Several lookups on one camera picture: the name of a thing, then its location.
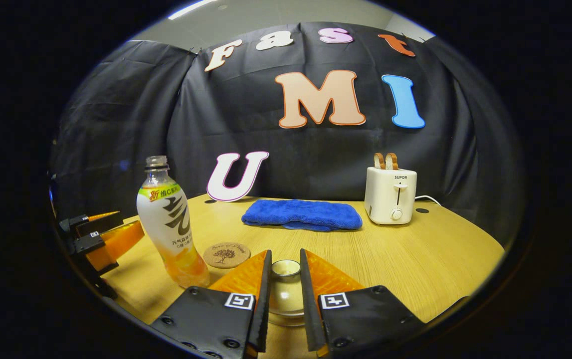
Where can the water bottle with orange label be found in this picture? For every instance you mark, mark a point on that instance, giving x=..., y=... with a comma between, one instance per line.
x=171, y=224

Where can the black backdrop cloth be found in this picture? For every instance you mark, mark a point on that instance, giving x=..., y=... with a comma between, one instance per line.
x=465, y=149

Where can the white saucer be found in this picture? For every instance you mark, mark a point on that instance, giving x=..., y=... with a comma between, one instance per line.
x=286, y=324

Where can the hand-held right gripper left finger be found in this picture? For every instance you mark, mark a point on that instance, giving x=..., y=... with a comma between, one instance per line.
x=265, y=309

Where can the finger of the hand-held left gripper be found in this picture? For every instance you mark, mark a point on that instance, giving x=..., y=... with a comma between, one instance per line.
x=86, y=242
x=74, y=224

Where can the blue folded towel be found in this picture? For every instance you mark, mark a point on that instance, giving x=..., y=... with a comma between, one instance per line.
x=300, y=214

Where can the toast slice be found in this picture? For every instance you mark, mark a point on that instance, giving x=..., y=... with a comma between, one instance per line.
x=392, y=161
x=379, y=161

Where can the cream toaster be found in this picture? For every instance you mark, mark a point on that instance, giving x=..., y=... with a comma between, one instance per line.
x=390, y=199

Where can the cream teacup lid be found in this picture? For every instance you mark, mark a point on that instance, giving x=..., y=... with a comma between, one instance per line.
x=286, y=294

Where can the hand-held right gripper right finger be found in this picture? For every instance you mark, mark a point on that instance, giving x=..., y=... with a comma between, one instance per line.
x=308, y=309

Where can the round cork coaster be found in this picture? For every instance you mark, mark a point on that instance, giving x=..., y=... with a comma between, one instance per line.
x=226, y=255

